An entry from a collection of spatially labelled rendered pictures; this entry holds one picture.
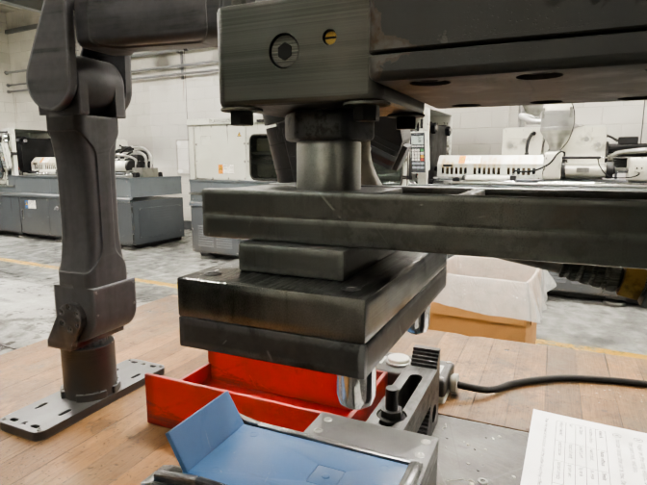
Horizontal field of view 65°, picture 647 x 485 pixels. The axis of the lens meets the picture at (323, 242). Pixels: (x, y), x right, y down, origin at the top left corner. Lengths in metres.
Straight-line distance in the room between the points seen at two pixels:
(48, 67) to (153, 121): 9.04
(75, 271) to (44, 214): 8.01
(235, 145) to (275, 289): 5.76
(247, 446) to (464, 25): 0.32
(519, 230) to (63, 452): 0.52
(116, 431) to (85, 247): 0.21
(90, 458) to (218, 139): 5.65
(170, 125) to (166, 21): 8.82
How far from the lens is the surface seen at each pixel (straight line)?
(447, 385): 0.68
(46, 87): 0.63
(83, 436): 0.65
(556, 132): 4.98
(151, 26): 0.57
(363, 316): 0.21
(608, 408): 0.73
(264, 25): 0.27
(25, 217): 9.06
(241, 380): 0.69
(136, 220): 7.23
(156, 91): 9.63
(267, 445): 0.41
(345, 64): 0.24
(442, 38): 0.21
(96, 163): 0.63
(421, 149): 4.79
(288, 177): 0.48
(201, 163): 6.30
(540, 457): 0.60
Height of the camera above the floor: 1.20
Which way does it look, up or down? 9 degrees down
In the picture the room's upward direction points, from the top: straight up
